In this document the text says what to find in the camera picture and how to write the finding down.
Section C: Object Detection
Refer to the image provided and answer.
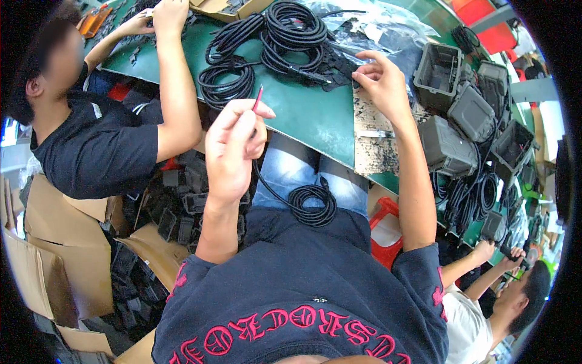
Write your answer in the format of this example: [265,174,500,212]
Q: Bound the stained cardboard mat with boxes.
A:
[353,86,433,177]

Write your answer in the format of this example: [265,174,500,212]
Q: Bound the small black corrugated cable coil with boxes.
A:
[197,58,256,111]

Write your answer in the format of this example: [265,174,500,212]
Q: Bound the clear plastic bag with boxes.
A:
[306,0,441,57]

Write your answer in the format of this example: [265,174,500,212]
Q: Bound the large grey plastic housing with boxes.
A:
[418,116,479,178]

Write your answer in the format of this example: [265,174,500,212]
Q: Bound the pile of small black parts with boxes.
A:
[90,0,197,66]

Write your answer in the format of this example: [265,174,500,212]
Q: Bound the black plastic clips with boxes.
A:
[317,40,365,93]

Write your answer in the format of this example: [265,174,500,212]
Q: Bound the dark open plastic housing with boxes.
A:
[490,120,536,184]

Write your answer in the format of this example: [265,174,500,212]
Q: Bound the open cardboard box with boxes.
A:
[188,0,274,24]

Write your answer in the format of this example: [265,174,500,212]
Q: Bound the closed grey plastic housing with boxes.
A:
[447,84,497,143]

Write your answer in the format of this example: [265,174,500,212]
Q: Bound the orange plastic part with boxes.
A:
[79,4,113,40]

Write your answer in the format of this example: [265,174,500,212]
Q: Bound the black cable with red wire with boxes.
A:
[251,84,338,228]

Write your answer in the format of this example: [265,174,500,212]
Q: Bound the large black corrugated cable coil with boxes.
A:
[260,1,333,85]

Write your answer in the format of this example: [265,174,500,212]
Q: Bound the person's body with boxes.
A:
[151,207,450,364]

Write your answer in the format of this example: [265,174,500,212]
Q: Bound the long black corrugated cable bundle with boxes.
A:
[204,13,268,65]

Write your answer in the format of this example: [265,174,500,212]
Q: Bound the open grey plastic housing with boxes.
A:
[412,43,464,113]

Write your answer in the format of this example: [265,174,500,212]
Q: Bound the stack of cardboard cartons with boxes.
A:
[0,173,120,320]

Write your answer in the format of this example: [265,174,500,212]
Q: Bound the red plastic stool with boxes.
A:
[369,196,405,270]

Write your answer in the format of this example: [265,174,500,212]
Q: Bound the person's legs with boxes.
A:
[251,132,370,220]

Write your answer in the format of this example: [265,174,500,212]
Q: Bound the person's right hand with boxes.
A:
[352,49,413,127]

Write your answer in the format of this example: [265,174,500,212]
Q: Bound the heap of black plastic housings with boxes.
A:
[135,149,252,254]

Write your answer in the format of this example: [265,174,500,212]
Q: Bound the person's left hand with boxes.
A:
[205,99,277,207]

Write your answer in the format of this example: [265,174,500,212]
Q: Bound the heap of black cables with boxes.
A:
[431,167,520,243]

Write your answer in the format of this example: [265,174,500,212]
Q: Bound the red plastic crate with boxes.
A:
[452,0,519,56]

